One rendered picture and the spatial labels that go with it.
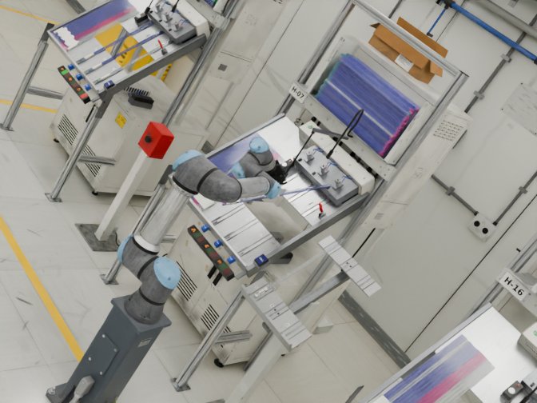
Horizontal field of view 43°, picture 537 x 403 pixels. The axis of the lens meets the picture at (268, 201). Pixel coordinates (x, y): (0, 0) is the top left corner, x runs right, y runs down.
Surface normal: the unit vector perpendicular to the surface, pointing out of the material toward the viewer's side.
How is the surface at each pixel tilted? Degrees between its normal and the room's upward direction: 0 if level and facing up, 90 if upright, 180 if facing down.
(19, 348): 0
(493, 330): 44
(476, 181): 90
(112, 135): 90
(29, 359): 0
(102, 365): 90
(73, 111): 90
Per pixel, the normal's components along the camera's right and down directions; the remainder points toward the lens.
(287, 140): -0.04, -0.61
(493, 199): -0.63, -0.07
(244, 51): 0.58, 0.62
